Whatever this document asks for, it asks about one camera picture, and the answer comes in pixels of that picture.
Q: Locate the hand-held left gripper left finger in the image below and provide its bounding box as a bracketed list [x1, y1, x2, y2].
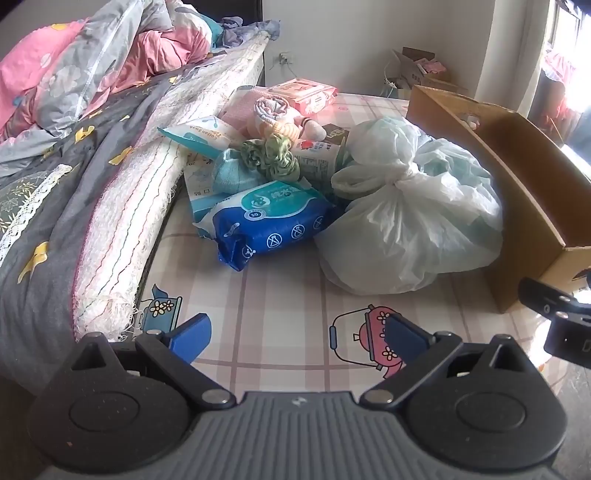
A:
[69, 313, 236, 412]

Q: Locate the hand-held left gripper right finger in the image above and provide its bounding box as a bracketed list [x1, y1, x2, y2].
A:
[359, 314, 529, 411]

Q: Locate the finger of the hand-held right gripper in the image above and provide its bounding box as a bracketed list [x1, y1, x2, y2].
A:
[518, 276, 591, 325]
[544, 319, 591, 357]

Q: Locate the large plain cardboard box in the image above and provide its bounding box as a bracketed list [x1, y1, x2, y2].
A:
[406, 84, 591, 315]

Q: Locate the blue wet wipes pack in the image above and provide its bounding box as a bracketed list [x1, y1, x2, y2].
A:
[194, 180, 341, 274]

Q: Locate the light blue cloth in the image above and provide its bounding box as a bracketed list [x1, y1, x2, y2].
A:
[211, 148, 265, 195]

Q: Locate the white cotton swab pack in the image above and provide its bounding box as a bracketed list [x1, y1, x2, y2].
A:
[157, 114, 246, 161]

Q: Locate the pink mesh sponge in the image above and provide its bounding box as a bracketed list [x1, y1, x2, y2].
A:
[221, 88, 278, 134]

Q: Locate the pink plush doll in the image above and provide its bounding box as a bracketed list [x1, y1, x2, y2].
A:
[253, 96, 327, 141]

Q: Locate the cartoon checked mat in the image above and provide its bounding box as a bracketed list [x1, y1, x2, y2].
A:
[134, 85, 573, 385]

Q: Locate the white plastic bag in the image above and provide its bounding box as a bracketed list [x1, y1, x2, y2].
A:
[314, 115, 505, 295]

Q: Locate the blue white flat package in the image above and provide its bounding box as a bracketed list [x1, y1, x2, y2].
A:
[184, 159, 223, 228]

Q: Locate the white woven bed cover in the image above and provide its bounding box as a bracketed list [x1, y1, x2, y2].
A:
[71, 34, 269, 339]

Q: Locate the green ruffled cloth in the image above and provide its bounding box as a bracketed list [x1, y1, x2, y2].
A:
[239, 136, 302, 182]

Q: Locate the pink hanging garment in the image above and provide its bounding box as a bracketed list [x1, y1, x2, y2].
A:
[542, 50, 579, 121]

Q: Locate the grey printed bedsheet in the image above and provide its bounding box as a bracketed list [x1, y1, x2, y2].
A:
[0, 69, 186, 398]

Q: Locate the printed open cardboard box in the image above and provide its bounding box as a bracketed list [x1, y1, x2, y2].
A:
[392, 46, 468, 96]

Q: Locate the pink wet wipes pack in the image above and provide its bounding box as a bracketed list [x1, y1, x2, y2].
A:
[277, 78, 339, 116]

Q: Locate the pink floral quilt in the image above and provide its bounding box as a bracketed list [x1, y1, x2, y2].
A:
[0, 0, 223, 154]

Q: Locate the blue clothes pile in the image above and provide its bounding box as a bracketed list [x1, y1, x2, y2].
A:
[210, 16, 282, 49]

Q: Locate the black headboard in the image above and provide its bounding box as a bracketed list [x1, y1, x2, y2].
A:
[231, 0, 265, 25]

